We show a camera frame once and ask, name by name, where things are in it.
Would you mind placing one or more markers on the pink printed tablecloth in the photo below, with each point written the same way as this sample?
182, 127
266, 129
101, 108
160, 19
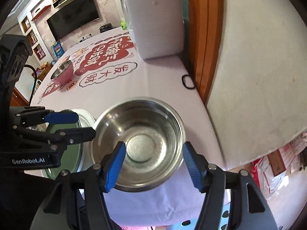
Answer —
108, 70

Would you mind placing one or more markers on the pink steel bowl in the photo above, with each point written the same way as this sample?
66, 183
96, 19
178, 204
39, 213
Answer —
63, 73

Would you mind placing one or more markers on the red white plastic bag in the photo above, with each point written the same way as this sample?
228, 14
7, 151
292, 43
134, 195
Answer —
264, 178

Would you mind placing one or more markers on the white wall shelf unit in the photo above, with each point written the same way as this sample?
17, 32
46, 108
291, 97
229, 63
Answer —
33, 24

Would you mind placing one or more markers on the green glass plate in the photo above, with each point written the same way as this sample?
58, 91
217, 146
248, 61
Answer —
72, 156

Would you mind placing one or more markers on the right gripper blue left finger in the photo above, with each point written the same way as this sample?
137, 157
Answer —
113, 165

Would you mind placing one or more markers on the white countertop sterilizer appliance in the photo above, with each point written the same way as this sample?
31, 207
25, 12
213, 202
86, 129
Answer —
158, 27

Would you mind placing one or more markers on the blue snack box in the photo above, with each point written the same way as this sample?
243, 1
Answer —
57, 49

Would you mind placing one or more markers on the green tissue box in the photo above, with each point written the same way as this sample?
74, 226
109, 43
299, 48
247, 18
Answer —
123, 25

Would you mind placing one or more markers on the wooden tv cabinet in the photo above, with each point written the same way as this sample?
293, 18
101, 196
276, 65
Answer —
26, 81

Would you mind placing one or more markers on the orange wooden sliding door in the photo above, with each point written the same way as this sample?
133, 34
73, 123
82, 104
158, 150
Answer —
204, 40

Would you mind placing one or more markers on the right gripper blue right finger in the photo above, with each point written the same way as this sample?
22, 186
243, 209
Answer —
196, 165

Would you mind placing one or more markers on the white plate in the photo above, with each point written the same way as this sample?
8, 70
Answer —
86, 120

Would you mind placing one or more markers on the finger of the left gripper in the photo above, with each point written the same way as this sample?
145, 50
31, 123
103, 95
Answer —
73, 136
61, 117

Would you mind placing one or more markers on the black wall television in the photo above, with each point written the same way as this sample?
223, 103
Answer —
71, 17

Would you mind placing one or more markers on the large stainless steel bowl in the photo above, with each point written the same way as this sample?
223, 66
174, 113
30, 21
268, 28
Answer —
153, 133

